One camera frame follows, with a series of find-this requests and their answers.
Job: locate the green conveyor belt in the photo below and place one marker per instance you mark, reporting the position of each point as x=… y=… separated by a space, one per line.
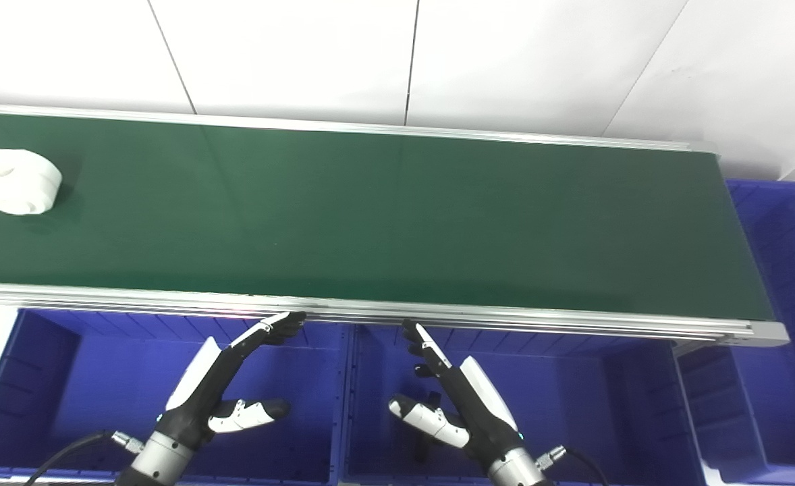
x=397 y=216

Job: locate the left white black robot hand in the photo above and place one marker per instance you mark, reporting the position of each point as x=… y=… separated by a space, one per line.
x=198 y=398

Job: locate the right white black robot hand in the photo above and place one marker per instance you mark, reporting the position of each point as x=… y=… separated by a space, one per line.
x=478 y=412

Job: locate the white round part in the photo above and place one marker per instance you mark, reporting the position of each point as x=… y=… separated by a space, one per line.
x=16 y=181

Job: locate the blue plastic bin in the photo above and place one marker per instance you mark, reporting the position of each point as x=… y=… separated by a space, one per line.
x=559 y=405
x=782 y=283
x=100 y=391

